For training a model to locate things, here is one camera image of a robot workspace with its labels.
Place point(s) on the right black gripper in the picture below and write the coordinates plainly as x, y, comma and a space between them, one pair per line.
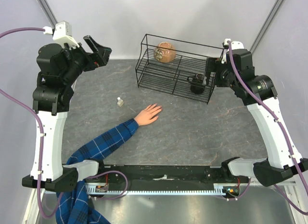
213, 64

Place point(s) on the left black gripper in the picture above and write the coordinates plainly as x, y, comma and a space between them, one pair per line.
95, 59

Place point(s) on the nail polish bottle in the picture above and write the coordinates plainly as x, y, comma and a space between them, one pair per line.
120, 102

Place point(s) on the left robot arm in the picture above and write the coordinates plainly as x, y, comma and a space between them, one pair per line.
60, 66

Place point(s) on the blue plaid sleeve forearm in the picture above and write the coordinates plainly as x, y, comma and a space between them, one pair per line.
74, 207

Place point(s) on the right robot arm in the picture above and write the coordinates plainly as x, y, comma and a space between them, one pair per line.
259, 95

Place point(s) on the mannequin hand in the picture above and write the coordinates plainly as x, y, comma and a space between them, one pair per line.
148, 115

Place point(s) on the black mug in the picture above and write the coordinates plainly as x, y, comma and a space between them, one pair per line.
196, 83

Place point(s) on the brown ceramic bowl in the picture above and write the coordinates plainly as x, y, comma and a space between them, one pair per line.
164, 52

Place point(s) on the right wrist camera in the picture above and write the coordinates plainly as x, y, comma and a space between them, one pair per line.
234, 46

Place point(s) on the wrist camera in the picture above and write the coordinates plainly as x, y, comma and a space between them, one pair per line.
63, 35
234, 46

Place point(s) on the black wire rack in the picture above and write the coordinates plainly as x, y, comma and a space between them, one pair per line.
171, 78

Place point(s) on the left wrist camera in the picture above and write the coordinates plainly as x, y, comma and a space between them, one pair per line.
63, 35

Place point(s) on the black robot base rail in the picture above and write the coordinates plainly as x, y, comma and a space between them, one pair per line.
150, 180

